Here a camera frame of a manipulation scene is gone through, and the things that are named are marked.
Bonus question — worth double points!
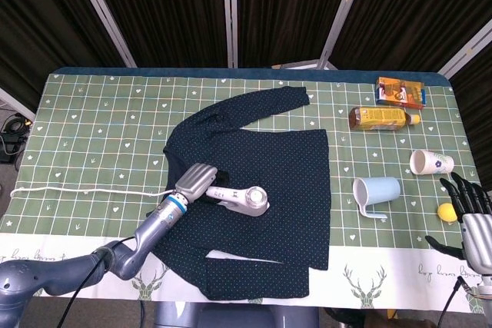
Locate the tea bottle yellow label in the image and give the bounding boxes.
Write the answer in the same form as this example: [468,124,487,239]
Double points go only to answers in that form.
[348,106,422,132]

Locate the white box behind table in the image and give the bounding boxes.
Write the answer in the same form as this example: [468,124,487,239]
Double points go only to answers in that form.
[271,59,339,71]

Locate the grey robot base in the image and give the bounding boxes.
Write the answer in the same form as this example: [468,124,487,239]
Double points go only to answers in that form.
[153,300,320,328]

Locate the thin white cable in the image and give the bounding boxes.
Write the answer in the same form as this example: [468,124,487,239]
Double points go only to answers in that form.
[9,185,178,198]

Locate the black equipment on floor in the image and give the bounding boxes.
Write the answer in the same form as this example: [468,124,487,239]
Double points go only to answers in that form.
[0,112,30,164]

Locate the white divider frame post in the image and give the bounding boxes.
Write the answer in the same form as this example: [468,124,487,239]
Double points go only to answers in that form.
[0,88,36,121]
[437,16,492,78]
[68,0,138,68]
[221,0,239,69]
[318,0,372,70]

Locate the small yellow ball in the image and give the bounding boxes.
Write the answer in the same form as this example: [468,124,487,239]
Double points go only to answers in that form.
[437,203,456,223]

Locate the light blue plastic mug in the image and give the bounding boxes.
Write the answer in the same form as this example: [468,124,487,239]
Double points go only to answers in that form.
[352,176,402,220]

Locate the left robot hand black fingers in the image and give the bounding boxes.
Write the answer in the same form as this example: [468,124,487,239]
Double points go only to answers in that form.
[174,162,231,206]

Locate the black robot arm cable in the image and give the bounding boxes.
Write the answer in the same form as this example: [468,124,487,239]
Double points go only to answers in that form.
[61,237,135,328]

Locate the black object under table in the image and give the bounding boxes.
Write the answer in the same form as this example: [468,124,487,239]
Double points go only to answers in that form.
[322,306,366,328]

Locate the white paper cup flower print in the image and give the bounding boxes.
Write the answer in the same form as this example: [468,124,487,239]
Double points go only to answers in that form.
[408,148,455,176]

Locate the dark blue dotted shirt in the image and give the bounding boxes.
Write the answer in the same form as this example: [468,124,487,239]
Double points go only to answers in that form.
[145,86,331,301]

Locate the dark brown divider panel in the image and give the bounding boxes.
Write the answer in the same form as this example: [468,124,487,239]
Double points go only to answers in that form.
[84,0,231,68]
[449,41,492,191]
[236,0,357,68]
[0,0,126,112]
[330,0,492,72]

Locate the thin black cable with plug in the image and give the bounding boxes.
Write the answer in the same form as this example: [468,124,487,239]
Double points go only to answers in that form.
[440,276,468,328]

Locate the orange snack box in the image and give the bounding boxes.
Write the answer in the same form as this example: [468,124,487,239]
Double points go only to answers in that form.
[375,76,427,110]

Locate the white handheld garment steamer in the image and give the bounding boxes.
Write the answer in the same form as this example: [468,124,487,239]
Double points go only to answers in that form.
[205,184,272,217]

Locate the green grid tablecloth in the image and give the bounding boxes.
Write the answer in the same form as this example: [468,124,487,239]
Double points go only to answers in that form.
[0,70,492,312]

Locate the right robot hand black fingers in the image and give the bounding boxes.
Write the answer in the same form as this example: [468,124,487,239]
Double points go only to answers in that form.
[425,172,492,277]

